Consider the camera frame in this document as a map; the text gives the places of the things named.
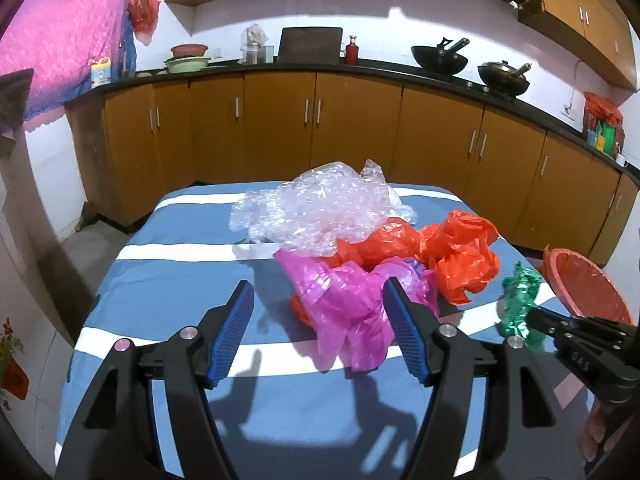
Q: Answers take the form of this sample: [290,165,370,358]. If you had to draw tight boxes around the pink curtain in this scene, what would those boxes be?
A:
[0,0,148,133]

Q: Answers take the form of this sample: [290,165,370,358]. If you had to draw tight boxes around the wooden base cabinet row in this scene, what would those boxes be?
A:
[67,71,640,268]

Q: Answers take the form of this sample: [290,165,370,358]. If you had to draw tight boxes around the potted plant red pot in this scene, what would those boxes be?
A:
[0,317,28,411]

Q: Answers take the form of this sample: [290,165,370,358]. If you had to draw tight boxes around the gas stove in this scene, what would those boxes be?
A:
[435,71,521,106]

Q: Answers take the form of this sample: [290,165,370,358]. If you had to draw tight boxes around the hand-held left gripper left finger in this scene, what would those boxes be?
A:
[55,280,256,480]

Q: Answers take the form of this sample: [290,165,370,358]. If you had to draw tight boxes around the person's right hand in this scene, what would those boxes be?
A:
[580,400,621,478]

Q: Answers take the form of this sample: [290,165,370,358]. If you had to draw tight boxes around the white power cable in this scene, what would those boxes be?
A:
[569,59,587,108]

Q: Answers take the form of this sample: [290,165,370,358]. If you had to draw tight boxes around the dark cutting board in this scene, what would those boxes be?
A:
[277,26,344,65]

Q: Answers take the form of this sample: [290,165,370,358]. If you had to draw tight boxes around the black countertop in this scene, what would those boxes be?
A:
[90,57,640,183]

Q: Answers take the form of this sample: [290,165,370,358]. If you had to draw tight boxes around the black wok with lid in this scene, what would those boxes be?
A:
[477,60,532,98]

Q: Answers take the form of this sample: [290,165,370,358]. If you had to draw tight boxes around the yellow detergent bottle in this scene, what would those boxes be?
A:
[90,56,112,90]

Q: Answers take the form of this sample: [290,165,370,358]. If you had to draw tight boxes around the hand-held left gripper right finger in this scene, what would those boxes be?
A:
[382,276,586,480]

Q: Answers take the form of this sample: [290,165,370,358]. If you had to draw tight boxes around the red basin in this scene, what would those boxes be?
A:
[170,43,209,59]

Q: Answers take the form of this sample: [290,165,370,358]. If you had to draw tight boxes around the crumpled orange-red plastic bag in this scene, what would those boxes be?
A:
[417,210,501,307]

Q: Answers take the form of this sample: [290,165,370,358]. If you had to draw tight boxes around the green basin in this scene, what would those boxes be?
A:
[164,56,211,74]

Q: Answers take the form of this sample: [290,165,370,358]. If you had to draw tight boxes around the pink plastic bag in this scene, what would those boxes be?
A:
[274,247,441,372]

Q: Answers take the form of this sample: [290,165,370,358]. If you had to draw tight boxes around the blue white striped tablecloth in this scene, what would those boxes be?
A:
[55,180,591,480]

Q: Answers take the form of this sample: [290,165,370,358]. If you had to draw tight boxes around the red bag on boxes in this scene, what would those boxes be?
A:
[584,91,625,127]

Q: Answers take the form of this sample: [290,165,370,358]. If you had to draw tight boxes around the clear plastic bag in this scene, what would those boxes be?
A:
[230,160,401,256]

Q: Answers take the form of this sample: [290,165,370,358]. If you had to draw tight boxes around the hanging red plastic bag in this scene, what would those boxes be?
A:
[126,0,161,47]

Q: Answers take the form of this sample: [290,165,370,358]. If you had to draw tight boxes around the dark green plastic bag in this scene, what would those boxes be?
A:
[496,262,548,353]

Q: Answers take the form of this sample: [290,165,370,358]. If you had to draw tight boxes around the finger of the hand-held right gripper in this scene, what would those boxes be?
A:
[526,306,583,346]

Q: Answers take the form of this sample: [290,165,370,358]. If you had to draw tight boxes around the black wok with handle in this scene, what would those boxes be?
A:
[411,37,471,75]

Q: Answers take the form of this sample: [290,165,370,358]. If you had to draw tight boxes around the red plastic mesh basket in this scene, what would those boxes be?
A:
[542,246,636,326]

